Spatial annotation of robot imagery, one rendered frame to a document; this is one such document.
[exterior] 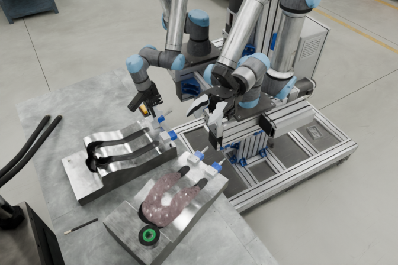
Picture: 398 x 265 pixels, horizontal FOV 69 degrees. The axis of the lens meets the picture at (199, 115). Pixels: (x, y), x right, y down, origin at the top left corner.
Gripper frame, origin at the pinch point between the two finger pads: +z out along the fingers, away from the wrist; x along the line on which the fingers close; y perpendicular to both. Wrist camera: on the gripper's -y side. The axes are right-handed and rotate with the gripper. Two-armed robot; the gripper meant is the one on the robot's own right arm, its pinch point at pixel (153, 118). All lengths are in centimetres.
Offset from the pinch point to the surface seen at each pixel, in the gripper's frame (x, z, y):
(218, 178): -41.7, 15.8, 8.5
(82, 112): 42, 4, -29
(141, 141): -5.5, 4.7, -11.2
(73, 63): 229, 61, -16
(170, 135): -11.7, 5.6, 2.3
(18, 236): -15, 7, -75
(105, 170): -16.3, -1.7, -31.6
